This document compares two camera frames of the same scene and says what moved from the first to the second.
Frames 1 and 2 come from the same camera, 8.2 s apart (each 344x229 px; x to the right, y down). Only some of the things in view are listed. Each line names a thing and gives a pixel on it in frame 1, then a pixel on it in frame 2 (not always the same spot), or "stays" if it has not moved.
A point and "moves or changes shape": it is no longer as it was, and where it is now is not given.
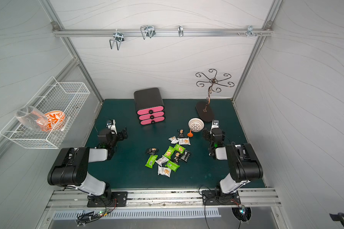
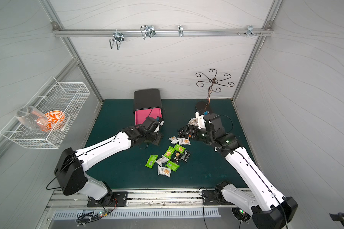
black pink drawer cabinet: x=149 y=106 stays
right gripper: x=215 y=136 -> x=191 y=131
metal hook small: x=180 y=30 stays
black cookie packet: x=176 y=156 stays
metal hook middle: x=147 y=31 stays
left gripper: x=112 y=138 -> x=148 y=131
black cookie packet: x=185 y=156 stays
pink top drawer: x=150 y=110 moves or changes shape
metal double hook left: x=118 y=37 stays
